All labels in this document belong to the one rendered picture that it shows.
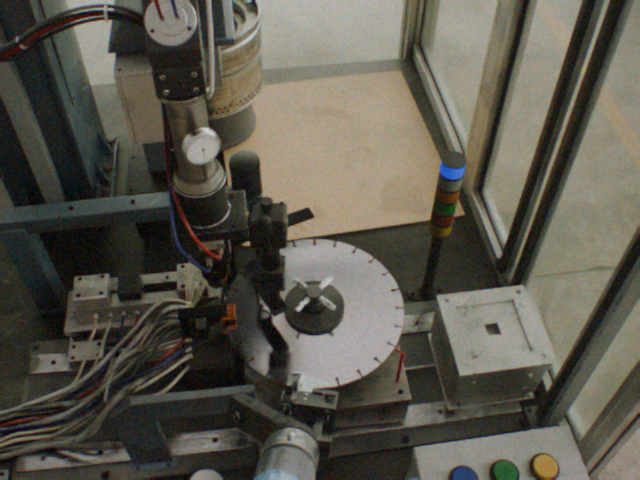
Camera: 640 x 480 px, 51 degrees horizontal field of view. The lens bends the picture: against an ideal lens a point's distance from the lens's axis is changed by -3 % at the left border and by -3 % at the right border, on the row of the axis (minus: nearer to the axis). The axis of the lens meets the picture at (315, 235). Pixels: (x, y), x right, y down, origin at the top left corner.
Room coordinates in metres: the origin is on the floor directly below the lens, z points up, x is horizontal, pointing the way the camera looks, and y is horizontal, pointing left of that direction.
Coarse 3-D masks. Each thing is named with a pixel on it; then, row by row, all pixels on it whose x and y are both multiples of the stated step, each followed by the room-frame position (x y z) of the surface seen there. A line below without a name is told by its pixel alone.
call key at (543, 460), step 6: (540, 456) 0.44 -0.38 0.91; (546, 456) 0.44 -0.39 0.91; (534, 462) 0.43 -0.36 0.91; (540, 462) 0.43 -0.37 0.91; (546, 462) 0.43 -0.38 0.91; (552, 462) 0.43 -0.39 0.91; (534, 468) 0.42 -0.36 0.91; (540, 468) 0.42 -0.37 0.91; (546, 468) 0.42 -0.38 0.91; (552, 468) 0.42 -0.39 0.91; (540, 474) 0.41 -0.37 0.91; (546, 474) 0.41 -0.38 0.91; (552, 474) 0.41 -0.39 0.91
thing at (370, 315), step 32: (256, 256) 0.83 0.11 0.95; (288, 256) 0.83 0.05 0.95; (320, 256) 0.83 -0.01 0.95; (352, 256) 0.83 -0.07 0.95; (288, 288) 0.76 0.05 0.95; (352, 288) 0.76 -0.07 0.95; (384, 288) 0.76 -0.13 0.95; (256, 320) 0.69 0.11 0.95; (352, 320) 0.69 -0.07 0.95; (384, 320) 0.69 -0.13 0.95; (256, 352) 0.62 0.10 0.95; (288, 352) 0.62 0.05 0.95; (320, 352) 0.62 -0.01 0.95; (352, 352) 0.62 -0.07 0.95
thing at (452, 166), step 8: (448, 152) 0.91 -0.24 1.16; (456, 152) 0.91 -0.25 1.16; (448, 160) 0.89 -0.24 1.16; (456, 160) 0.89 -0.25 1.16; (464, 160) 0.89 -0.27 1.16; (440, 168) 0.89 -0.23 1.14; (448, 168) 0.87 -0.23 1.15; (456, 168) 0.87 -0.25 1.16; (464, 168) 0.88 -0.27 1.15; (448, 176) 0.87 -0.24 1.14; (456, 176) 0.87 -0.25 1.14
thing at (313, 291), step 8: (296, 280) 0.74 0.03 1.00; (328, 280) 0.74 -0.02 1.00; (304, 288) 0.72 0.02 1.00; (312, 288) 0.72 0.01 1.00; (320, 288) 0.72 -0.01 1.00; (312, 296) 0.70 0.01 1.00; (320, 296) 0.70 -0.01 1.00; (304, 304) 0.69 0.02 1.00; (312, 304) 0.70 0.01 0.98; (328, 304) 0.69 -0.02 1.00
